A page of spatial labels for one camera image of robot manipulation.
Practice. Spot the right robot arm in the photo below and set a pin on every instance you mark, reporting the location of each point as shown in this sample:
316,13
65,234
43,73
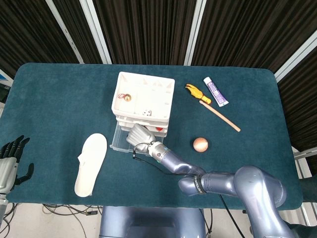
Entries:
223,183

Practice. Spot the yellow toy claw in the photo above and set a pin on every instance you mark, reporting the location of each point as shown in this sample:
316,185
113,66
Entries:
196,93

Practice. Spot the black power strip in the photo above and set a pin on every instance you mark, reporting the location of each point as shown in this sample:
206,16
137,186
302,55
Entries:
91,213

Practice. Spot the white plastic drawer organizer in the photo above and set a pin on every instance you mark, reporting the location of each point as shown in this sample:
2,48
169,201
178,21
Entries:
146,91

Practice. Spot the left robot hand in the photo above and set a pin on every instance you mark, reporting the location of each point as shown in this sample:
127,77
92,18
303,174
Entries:
8,164

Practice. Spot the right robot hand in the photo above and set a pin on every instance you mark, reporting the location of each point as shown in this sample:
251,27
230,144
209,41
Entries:
141,136

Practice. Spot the wooden stick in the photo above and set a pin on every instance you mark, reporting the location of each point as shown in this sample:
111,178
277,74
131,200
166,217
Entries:
220,116

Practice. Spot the small red toy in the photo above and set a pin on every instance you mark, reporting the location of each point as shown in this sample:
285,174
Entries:
159,129

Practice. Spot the clear drawer with yellow toy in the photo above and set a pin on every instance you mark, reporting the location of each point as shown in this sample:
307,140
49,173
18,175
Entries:
118,141

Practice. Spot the white frame post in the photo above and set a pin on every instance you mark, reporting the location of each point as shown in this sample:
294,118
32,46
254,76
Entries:
65,32
195,32
294,58
95,32

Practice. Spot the white die with black dots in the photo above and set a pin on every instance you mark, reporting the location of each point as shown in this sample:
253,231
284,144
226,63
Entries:
147,112

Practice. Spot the black device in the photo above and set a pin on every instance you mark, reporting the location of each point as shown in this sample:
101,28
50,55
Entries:
3,93

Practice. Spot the blue and white box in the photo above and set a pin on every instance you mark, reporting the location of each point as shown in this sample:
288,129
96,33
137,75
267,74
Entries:
3,78

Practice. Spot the aluminium frame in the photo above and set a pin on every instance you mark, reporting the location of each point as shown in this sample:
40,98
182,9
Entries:
305,155

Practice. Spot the teal tablecloth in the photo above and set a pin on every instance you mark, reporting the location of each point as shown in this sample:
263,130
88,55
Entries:
62,111

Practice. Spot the dark teal seat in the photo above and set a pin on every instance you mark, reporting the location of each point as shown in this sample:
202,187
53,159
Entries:
308,187

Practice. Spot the blue-grey robot torso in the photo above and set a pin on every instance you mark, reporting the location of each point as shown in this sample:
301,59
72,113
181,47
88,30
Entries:
148,223

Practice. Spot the clear drawer with die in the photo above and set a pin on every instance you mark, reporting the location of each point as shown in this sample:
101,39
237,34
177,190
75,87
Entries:
126,119

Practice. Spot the orange wooden ball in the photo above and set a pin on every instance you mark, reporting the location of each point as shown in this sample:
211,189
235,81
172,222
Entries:
200,144

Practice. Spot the white and purple tube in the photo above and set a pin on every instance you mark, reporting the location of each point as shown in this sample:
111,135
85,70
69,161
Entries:
216,92

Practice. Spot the white cloth slipper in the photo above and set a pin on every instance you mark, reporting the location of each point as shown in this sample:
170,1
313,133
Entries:
90,163

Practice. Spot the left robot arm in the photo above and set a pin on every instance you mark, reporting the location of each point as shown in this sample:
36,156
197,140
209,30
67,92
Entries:
3,205

